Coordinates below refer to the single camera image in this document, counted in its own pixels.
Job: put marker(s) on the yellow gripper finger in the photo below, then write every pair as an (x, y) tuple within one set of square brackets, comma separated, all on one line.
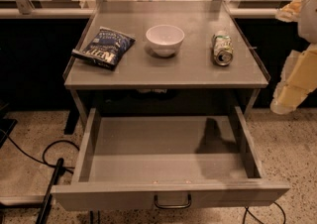
[(297, 80), (291, 12)]

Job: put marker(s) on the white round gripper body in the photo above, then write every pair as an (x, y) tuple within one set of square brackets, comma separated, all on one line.
[(308, 16)]

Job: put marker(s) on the blue chip bag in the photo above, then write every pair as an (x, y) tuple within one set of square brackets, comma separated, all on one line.
[(106, 49)]

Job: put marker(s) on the grey open drawer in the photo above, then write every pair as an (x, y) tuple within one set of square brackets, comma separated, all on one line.
[(125, 161)]

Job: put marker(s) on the green soda can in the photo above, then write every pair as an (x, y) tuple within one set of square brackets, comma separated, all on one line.
[(222, 48)]

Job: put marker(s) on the grey cabinet table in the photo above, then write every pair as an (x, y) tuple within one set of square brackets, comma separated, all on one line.
[(192, 67)]

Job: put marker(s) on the white ceramic bowl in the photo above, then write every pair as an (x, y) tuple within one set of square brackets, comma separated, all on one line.
[(165, 40)]

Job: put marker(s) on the black pole on floor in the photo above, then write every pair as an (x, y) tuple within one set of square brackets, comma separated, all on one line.
[(46, 204)]

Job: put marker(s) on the black object far left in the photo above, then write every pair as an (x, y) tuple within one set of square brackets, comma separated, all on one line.
[(6, 124)]

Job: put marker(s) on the black drawer handle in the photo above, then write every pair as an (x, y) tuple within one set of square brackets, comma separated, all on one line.
[(170, 203)]

